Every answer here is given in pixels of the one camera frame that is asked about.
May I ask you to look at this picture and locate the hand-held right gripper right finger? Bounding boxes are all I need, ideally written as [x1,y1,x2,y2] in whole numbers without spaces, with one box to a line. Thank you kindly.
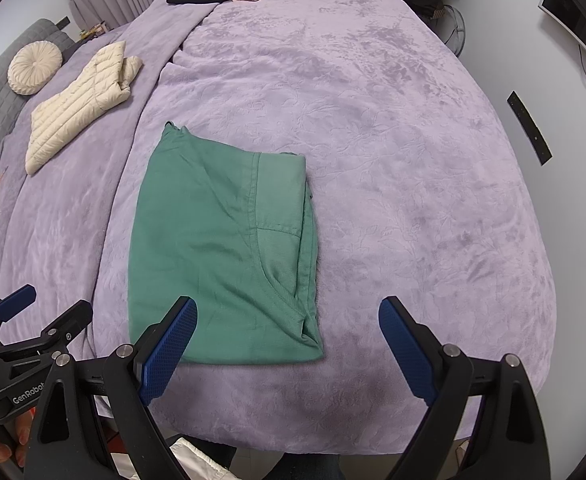
[378,296,544,480]

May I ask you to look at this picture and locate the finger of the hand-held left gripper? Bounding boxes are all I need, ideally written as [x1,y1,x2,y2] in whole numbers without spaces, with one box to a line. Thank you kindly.
[0,284,37,343]
[0,300,94,361]

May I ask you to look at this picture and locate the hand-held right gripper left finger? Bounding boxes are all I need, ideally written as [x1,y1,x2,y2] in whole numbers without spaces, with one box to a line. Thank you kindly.
[24,296,199,480]

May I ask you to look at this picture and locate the green work jacket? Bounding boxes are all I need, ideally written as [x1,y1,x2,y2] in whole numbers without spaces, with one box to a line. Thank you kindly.
[128,121,325,366]

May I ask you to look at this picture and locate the person's left hand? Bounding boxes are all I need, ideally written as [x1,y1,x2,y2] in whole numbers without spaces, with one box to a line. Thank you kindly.
[0,404,36,468]

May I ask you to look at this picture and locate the person's white garment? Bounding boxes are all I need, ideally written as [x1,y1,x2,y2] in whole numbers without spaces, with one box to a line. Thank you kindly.
[98,437,234,480]

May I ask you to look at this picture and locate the purple plush blanket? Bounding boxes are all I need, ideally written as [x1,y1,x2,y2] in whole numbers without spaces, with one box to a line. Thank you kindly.
[0,0,556,453]

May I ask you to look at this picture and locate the cream puffer jacket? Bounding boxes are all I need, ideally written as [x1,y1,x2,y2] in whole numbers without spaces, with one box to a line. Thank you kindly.
[24,41,144,177]

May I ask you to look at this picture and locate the round cream cushion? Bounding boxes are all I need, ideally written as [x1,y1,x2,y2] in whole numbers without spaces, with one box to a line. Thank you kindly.
[7,41,64,96]

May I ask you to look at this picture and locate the black remote on floor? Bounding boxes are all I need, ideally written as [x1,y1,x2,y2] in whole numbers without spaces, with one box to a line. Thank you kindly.
[507,91,553,166]

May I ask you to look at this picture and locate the small bedside items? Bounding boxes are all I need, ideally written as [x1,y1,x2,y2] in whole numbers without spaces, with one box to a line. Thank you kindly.
[79,21,110,40]

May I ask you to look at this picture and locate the standing fan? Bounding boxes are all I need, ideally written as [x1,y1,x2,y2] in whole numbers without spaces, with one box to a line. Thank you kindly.
[435,4,470,58]

